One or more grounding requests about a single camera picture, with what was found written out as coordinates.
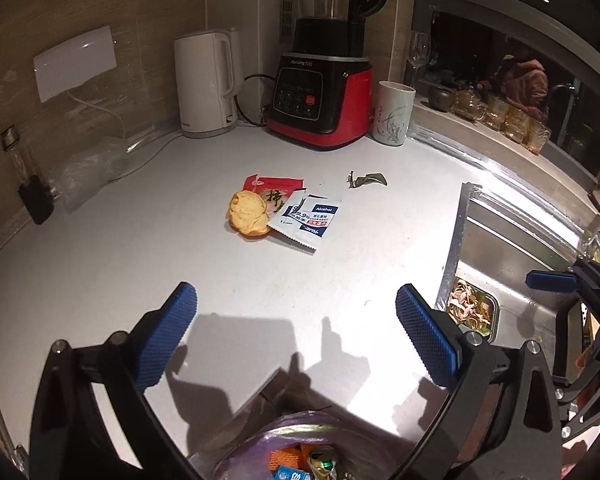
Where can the green leaf scrap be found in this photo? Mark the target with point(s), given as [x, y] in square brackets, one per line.
[370, 178]

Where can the white wall plate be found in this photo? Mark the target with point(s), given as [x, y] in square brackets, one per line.
[75, 62]

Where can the steel strainer with food scraps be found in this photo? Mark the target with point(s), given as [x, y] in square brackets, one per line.
[472, 307]

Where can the green bin with purple bag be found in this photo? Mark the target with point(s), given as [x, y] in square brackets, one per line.
[257, 442]

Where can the clear bottle with black base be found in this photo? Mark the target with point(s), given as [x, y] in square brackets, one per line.
[32, 195]

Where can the red and black blender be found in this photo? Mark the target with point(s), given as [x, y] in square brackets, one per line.
[320, 90]

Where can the stainless steel sink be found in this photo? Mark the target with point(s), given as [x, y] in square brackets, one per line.
[520, 270]

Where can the red snack packet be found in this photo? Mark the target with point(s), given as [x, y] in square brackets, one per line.
[277, 185]

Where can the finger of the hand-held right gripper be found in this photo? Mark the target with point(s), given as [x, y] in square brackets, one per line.
[550, 280]

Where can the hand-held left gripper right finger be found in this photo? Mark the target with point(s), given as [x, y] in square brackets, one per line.
[425, 330]

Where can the dark clay teapot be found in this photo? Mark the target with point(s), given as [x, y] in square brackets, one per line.
[440, 99]

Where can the yellow orange fruit peel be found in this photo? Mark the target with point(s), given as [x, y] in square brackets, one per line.
[249, 212]

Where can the white alcohol wipe packet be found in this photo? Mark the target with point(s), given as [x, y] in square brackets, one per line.
[320, 220]
[286, 215]

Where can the white cup with plant print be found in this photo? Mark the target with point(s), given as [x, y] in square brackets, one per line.
[392, 115]

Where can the white and blue carton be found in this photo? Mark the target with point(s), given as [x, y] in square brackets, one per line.
[290, 474]

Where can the white electric kettle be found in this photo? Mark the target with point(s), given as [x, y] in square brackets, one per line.
[205, 85]

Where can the glass teapot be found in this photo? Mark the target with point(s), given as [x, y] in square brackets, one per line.
[469, 104]

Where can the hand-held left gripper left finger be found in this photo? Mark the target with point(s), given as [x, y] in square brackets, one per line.
[167, 335]

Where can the amber glass cup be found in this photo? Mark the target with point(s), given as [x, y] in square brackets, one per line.
[537, 137]
[495, 112]
[515, 124]

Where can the wine glass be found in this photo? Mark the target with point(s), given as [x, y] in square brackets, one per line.
[419, 52]

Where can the crumpled clear plastic bag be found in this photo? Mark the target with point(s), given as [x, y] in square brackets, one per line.
[92, 170]

